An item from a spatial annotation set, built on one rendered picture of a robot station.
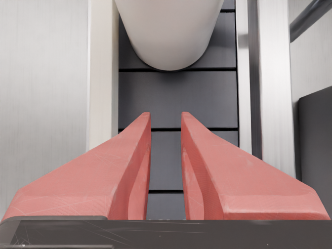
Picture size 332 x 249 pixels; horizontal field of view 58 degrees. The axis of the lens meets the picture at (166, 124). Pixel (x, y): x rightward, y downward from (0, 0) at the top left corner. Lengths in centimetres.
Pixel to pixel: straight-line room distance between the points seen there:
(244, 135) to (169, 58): 7
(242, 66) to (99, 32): 9
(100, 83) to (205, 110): 7
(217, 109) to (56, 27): 15
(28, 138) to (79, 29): 10
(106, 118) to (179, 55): 5
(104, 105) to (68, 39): 12
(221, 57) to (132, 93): 6
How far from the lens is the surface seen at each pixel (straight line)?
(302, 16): 23
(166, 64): 18
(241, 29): 21
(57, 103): 26
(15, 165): 27
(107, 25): 17
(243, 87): 20
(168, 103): 19
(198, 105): 19
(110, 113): 16
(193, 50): 16
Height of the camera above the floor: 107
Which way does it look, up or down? 85 degrees down
